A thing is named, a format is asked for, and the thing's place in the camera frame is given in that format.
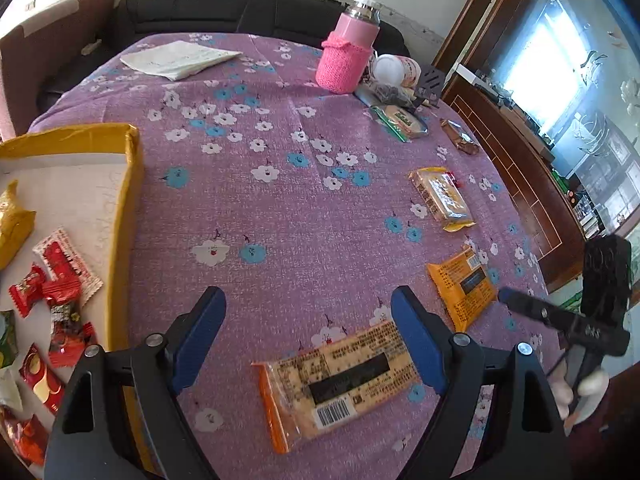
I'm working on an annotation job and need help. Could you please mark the pink knitted bottle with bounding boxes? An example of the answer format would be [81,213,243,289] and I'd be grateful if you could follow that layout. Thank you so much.
[315,0,383,95]

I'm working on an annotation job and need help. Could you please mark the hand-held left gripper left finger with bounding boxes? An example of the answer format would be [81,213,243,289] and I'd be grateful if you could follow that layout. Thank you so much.
[45,286,227,480]

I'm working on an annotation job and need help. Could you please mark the glass window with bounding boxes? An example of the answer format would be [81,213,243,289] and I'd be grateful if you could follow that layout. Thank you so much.
[487,0,640,241]

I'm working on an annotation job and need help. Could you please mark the clear plastic bag dark contents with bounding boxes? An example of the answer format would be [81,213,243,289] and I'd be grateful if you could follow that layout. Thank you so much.
[356,82,418,111]

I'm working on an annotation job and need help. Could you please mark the brown pouch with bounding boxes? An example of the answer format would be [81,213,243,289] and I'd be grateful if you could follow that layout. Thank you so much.
[440,117,481,156]

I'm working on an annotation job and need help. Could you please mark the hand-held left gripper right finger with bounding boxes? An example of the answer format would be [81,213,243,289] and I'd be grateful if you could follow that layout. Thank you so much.
[391,286,578,480]

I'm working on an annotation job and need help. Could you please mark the person's right hand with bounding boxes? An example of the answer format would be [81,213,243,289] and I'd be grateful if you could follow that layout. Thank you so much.
[547,362,611,426]

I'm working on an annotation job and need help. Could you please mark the white plastic jar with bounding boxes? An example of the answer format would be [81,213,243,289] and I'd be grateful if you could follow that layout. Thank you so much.
[370,54,422,88]

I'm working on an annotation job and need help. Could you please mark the round crackers pack green label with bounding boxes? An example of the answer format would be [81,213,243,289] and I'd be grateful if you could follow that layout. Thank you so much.
[370,105,430,142]

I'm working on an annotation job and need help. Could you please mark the pile of small candy packets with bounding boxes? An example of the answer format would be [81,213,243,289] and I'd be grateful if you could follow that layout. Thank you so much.
[0,227,103,466]

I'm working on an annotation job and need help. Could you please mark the white folded paper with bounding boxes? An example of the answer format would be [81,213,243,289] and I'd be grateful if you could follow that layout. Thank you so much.
[120,41,243,82]

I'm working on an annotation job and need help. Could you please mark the wooden cabinet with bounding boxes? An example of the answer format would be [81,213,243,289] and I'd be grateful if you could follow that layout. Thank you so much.
[442,62,588,293]

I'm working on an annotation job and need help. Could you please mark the black sofa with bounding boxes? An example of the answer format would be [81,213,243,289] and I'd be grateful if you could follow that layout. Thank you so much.
[112,0,411,58]

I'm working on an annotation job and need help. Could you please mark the maroon armchair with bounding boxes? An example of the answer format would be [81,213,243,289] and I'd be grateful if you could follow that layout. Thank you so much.
[0,0,117,138]

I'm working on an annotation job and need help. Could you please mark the small cracker pack orange ends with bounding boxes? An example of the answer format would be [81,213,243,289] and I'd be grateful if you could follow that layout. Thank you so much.
[407,166,476,233]

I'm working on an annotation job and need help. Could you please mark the yellow snack bag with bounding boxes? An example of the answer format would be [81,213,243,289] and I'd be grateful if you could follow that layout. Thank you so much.
[0,180,37,271]

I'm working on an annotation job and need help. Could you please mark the purple floral tablecloth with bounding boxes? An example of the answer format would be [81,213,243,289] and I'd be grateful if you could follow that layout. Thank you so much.
[27,32,566,480]

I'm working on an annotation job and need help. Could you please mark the large clear cracker pack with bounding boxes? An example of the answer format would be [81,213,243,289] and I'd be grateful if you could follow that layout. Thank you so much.
[251,321,423,455]

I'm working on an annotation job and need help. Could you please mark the yellow cardboard box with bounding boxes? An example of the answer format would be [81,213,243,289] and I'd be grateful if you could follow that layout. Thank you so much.
[0,124,146,480]

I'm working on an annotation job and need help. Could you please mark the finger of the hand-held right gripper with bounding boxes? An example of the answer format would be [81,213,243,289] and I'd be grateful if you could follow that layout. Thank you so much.
[498,287,573,333]

